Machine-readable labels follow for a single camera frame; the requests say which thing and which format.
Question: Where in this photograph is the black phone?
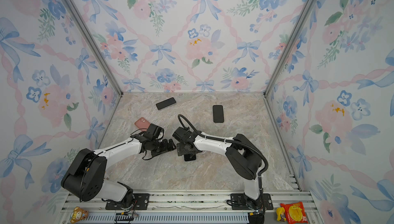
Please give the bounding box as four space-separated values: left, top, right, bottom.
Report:
156 97 176 110
212 105 224 123
184 154 197 162

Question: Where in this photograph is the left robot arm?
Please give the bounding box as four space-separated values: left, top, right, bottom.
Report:
61 124 176 210

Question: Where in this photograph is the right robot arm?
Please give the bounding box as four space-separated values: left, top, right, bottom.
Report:
172 127 268 210

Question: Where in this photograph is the pink phone case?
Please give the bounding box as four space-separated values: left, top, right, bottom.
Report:
134 117 151 131

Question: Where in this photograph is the monkey plush toy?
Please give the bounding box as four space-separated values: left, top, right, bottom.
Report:
70 207 89 224

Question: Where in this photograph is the yellow toy figure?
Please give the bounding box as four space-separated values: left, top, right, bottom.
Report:
276 207 287 222

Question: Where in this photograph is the red snack packet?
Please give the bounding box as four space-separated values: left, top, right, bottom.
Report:
280 202 308 224

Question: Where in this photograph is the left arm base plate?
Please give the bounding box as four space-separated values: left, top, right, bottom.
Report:
105 193 150 211

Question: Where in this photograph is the aluminium rail frame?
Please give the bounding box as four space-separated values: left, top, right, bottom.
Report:
55 190 324 224

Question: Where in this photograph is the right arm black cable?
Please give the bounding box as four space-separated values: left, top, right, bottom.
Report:
178 114 269 194

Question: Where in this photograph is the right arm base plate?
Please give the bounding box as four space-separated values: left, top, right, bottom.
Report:
226 193 274 211

